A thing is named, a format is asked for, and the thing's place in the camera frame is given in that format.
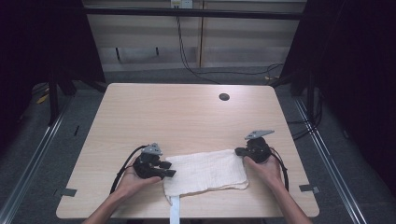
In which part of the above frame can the black curtain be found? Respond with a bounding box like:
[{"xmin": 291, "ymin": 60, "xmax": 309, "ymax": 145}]
[
  {"xmin": 279, "ymin": 0, "xmax": 396, "ymax": 188},
  {"xmin": 0, "ymin": 0, "xmax": 106, "ymax": 150}
]

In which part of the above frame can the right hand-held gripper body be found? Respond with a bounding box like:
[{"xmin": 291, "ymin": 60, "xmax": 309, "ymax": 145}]
[{"xmin": 244, "ymin": 130, "xmax": 276, "ymax": 164}]

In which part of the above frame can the black hanging power cable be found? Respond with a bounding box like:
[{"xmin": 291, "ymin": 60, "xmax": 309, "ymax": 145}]
[{"xmin": 176, "ymin": 15, "xmax": 222, "ymax": 86}]

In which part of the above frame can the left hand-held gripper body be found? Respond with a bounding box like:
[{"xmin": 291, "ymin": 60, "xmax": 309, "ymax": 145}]
[{"xmin": 133, "ymin": 143, "xmax": 166, "ymax": 180}]

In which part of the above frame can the person's left hand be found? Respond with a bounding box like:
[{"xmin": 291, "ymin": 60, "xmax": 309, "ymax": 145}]
[{"xmin": 116, "ymin": 158, "xmax": 163, "ymax": 198}]

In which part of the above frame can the thin black floor cable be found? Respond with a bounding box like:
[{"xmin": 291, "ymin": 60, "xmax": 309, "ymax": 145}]
[{"xmin": 194, "ymin": 63, "xmax": 285, "ymax": 77}]

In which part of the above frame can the bundle of black floor cables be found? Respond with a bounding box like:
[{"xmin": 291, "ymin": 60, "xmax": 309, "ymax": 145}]
[{"xmin": 286, "ymin": 90, "xmax": 324, "ymax": 141}]

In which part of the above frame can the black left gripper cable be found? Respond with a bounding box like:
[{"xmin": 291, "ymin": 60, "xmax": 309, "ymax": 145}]
[{"xmin": 109, "ymin": 144, "xmax": 149, "ymax": 195}]

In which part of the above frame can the grey tape piece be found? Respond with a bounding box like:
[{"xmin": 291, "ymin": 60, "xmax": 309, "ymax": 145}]
[
  {"xmin": 53, "ymin": 187, "xmax": 78, "ymax": 198},
  {"xmin": 299, "ymin": 184, "xmax": 321, "ymax": 194}
]

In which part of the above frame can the black horizontal bar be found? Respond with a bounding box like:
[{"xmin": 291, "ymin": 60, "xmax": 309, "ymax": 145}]
[{"xmin": 83, "ymin": 7, "xmax": 307, "ymax": 21}]

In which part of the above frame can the black metal stand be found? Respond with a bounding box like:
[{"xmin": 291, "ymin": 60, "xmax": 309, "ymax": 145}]
[{"xmin": 47, "ymin": 69, "xmax": 78, "ymax": 127}]

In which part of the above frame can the white cloth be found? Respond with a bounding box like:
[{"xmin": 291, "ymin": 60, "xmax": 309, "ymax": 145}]
[{"xmin": 163, "ymin": 148, "xmax": 250, "ymax": 224}]

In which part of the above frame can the yellow floor marker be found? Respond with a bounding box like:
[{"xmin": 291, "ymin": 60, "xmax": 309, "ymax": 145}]
[{"xmin": 35, "ymin": 92, "xmax": 50, "ymax": 105}]

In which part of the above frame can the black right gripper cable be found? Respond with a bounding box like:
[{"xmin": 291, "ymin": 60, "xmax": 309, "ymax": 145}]
[{"xmin": 270, "ymin": 147, "xmax": 290, "ymax": 192}]

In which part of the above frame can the white wall outlet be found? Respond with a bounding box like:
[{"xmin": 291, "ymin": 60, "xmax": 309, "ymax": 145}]
[{"xmin": 170, "ymin": 0, "xmax": 194, "ymax": 9}]

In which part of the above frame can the metal floor rail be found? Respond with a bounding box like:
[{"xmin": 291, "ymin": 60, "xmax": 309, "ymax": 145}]
[
  {"xmin": 293, "ymin": 97, "xmax": 369, "ymax": 224},
  {"xmin": 0, "ymin": 96, "xmax": 75, "ymax": 224}
]

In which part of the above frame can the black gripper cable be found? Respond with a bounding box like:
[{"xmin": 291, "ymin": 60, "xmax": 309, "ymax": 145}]
[
  {"xmin": 270, "ymin": 147, "xmax": 290, "ymax": 192},
  {"xmin": 109, "ymin": 144, "xmax": 149, "ymax": 195}
]

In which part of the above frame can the person's right hand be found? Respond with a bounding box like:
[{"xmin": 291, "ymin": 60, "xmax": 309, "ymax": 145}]
[{"xmin": 243, "ymin": 154, "xmax": 283, "ymax": 189}]

